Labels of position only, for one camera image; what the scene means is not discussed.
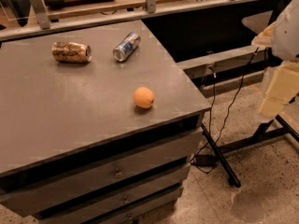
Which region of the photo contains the grey drawer cabinet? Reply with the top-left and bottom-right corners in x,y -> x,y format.
0,21 -> 209,224

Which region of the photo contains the orange fruit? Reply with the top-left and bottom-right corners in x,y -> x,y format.
133,87 -> 155,108

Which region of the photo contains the black metal stand frame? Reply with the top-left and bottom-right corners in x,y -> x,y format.
201,115 -> 299,188

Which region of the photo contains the top drawer with handle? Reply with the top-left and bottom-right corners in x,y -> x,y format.
1,129 -> 202,217

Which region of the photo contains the orange gold soda can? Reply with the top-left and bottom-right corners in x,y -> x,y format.
52,42 -> 92,63

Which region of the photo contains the black power adapter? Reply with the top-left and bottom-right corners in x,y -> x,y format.
194,155 -> 218,167

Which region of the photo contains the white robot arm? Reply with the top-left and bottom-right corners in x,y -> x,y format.
251,0 -> 299,119

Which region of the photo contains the blue silver soda can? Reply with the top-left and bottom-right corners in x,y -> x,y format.
113,32 -> 141,62

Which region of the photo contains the black cable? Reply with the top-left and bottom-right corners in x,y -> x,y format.
189,47 -> 260,175

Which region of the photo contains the bottom drawer with handle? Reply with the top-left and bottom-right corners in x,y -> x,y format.
97,187 -> 182,224

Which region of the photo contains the middle drawer with handle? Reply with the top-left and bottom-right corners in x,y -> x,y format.
38,162 -> 190,224

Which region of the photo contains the drawer with handle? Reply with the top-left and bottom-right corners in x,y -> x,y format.
38,162 -> 190,224
1,129 -> 202,217
97,187 -> 182,224

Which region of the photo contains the grey metal rail frame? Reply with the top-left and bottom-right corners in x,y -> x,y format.
0,0 -> 260,42

